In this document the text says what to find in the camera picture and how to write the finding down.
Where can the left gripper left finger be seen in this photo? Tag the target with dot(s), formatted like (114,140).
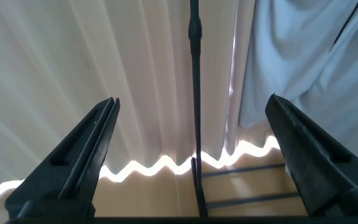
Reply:
(57,186)

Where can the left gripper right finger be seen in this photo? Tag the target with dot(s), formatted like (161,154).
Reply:
(328,180)

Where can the pale grey shorts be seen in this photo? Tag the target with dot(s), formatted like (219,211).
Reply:
(291,46)

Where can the black clothes rack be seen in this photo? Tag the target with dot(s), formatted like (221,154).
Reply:
(196,93)

